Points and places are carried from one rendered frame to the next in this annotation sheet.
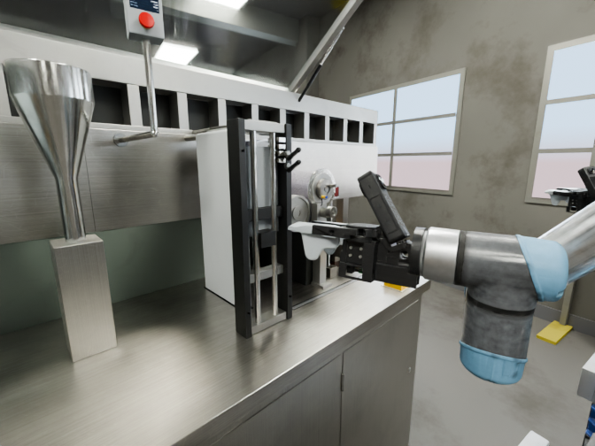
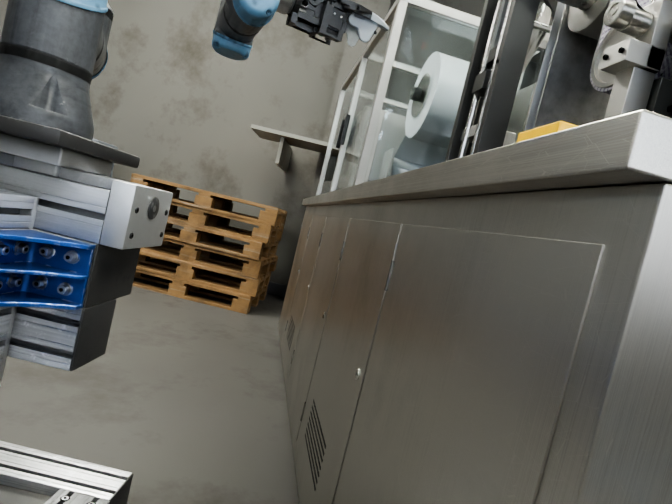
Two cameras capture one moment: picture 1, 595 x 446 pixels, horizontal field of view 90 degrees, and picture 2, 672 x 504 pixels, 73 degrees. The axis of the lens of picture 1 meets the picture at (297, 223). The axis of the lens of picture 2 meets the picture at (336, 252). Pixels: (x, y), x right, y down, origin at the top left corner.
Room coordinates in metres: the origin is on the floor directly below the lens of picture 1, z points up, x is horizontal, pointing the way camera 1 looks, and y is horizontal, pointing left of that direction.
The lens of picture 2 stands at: (1.12, -0.86, 0.78)
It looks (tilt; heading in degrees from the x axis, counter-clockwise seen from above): 3 degrees down; 124
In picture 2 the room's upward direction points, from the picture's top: 14 degrees clockwise
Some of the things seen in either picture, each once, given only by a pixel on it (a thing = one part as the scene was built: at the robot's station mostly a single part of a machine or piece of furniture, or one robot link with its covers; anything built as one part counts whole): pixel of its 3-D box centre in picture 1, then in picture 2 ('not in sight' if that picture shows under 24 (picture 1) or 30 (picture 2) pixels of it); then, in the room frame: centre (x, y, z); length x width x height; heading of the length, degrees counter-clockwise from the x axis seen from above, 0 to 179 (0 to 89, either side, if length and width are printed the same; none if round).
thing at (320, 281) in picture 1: (322, 245); (618, 106); (1.03, -0.09, 1.05); 0.06 x 0.05 x 0.31; 44
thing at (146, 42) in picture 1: (150, 88); not in sight; (0.73, 0.33, 1.51); 0.02 x 0.02 x 0.20
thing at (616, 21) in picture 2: (331, 211); (619, 12); (1.00, -0.12, 1.18); 0.04 x 0.02 x 0.04; 134
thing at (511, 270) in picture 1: (506, 266); not in sight; (0.36, -0.27, 1.21); 0.11 x 0.08 x 0.09; 60
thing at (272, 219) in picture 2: not in sight; (205, 242); (-1.83, 1.63, 0.41); 1.15 x 0.79 x 0.82; 34
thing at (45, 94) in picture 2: not in sight; (41, 95); (0.35, -0.56, 0.87); 0.15 x 0.15 x 0.10
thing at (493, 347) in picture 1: (493, 328); (237, 24); (0.38, -0.27, 1.12); 0.11 x 0.08 x 0.11; 150
